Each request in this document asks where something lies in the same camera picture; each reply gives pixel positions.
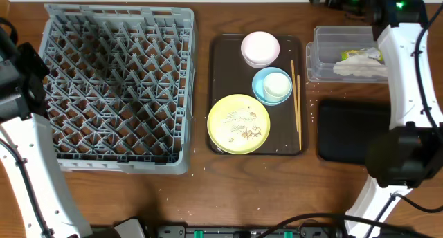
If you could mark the yellow plate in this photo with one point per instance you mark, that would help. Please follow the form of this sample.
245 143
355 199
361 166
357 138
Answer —
238 124

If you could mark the clear plastic bin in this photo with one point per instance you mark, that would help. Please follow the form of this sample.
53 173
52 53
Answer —
325 50

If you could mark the cream plastic cup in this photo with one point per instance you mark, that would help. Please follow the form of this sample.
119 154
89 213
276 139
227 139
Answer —
276 87

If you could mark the light blue bowl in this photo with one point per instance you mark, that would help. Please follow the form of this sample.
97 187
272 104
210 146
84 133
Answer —
257 84

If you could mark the wooden chopstick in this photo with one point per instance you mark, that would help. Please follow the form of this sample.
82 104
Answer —
294 93
299 113

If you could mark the wooden chopstick right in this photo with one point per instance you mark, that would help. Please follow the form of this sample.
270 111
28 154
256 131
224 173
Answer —
299 113

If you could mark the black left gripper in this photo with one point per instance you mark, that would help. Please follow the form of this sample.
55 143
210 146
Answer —
31 61

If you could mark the wooden chopstick left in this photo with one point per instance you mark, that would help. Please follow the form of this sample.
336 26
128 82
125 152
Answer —
294 93

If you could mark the black power strip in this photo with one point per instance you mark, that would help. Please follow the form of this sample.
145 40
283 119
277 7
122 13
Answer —
206 232

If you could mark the green snack wrapper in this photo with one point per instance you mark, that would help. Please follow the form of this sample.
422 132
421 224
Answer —
371 53

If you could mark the grey plastic dish rack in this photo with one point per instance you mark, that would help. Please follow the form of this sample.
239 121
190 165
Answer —
119 92

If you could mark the black tray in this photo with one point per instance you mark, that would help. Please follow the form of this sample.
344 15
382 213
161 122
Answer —
346 128

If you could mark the pink bowl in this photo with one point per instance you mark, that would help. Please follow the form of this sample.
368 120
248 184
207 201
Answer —
259 49

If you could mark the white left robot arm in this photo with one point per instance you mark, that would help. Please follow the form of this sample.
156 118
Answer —
27 152

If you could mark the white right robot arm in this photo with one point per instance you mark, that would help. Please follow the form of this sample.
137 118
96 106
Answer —
410 152

